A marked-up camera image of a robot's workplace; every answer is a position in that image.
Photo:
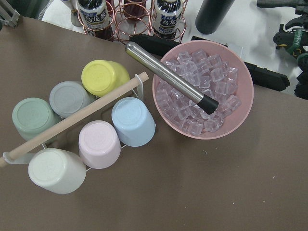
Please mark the blue plastic cup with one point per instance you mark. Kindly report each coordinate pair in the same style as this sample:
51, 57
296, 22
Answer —
133, 122

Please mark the steel muddler black tip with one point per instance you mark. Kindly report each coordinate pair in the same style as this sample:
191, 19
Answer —
206, 103

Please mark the pink plastic cup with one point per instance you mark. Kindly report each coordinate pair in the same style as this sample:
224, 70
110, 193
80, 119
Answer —
99, 145

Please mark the yellow plastic cup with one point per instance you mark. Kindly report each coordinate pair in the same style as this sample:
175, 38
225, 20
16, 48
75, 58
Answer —
99, 77

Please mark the pink bowl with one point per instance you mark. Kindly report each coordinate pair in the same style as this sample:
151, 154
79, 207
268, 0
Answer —
245, 91

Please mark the grey plastic cup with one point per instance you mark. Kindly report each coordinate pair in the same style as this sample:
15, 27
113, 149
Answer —
68, 97

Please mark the dark tea bottle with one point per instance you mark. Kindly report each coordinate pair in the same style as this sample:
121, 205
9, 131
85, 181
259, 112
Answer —
95, 16
166, 17

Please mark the white plastic cup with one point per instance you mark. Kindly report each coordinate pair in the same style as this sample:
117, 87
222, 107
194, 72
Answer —
56, 170

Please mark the black thermos bottle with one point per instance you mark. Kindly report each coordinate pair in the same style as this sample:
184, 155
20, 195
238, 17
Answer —
211, 14

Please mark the green plastic cup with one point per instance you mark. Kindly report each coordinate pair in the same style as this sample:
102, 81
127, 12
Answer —
32, 116

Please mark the pastel cup rack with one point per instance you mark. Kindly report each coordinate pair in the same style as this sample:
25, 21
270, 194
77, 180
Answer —
48, 134

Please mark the copper wire bottle rack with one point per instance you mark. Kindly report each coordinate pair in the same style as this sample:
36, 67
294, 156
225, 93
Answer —
134, 17

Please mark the black teleoperation handle device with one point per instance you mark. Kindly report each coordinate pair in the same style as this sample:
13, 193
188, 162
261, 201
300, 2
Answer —
293, 37

